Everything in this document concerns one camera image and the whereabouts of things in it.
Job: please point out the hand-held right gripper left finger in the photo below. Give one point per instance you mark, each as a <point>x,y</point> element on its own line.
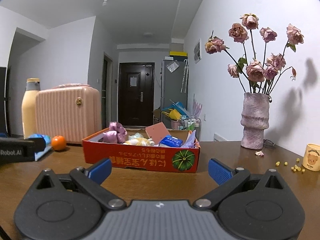
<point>101,171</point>

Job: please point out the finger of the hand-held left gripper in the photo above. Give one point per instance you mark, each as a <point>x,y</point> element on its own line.
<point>40,145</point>

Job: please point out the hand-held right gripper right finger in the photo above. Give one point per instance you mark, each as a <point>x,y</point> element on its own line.
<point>220,172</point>

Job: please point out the orange cardboard box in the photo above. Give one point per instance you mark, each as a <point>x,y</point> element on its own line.
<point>140,157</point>

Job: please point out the purple plush toy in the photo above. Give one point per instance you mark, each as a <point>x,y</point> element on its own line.
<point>115,132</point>

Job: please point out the purple cloth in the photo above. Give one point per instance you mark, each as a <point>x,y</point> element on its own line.
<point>190,140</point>

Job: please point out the yellow and white plush toy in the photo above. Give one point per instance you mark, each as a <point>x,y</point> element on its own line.
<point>138,142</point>

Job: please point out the clear plastic bag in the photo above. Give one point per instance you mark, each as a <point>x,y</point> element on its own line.
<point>136,136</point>

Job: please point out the small blue tissue packet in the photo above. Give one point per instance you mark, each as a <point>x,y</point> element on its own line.
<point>171,141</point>

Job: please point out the pink rectangular sponge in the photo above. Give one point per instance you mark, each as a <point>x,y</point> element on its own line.
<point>157,132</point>

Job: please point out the blue tissue pack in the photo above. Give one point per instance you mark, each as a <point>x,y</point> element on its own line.
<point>42,150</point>

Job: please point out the orange fruit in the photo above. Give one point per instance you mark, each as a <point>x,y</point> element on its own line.
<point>59,143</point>

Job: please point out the white board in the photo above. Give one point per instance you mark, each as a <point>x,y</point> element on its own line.
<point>220,137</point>

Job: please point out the cream bottle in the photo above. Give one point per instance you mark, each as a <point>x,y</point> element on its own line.
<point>28,110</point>

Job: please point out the pink ribbed suitcase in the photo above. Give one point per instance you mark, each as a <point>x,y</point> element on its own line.
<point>67,115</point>

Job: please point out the fallen rose petal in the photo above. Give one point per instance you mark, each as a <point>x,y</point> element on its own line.
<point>259,153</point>

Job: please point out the black monitor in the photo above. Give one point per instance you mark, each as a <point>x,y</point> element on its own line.
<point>4,100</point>

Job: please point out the pink textured vase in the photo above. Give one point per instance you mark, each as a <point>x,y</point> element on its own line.
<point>255,120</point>

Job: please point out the pink bucket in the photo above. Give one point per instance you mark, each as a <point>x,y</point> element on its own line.
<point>175,124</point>

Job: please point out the purple feather decoration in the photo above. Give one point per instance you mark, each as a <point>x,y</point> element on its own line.
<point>197,106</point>

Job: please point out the yellow bag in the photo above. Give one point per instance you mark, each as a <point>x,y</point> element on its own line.
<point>172,115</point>

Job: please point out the scattered yellow crumbs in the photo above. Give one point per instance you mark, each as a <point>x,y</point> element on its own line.
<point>296,167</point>

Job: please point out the blue folded rack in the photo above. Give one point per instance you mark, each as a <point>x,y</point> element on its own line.
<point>178,107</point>

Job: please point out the brown cardboard box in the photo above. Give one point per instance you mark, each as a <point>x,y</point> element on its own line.
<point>157,116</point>

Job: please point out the dark wooden door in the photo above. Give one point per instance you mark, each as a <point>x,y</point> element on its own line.
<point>136,95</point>

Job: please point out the cream bear mug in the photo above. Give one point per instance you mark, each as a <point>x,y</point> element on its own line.
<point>312,158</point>

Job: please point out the paper sheet on door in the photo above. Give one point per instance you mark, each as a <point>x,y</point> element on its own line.
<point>133,81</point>

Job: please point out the grey cabinet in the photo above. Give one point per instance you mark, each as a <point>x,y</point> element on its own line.
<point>175,87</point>

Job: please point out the hanging folded umbrellas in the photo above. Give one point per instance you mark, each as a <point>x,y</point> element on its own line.
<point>185,76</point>

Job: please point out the bunch of dried pink roses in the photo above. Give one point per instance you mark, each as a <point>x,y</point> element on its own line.
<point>255,70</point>

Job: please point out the yellow and black box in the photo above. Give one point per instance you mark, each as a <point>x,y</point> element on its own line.
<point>178,54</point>

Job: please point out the white wall panel box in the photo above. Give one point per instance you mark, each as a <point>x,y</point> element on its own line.
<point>197,51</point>

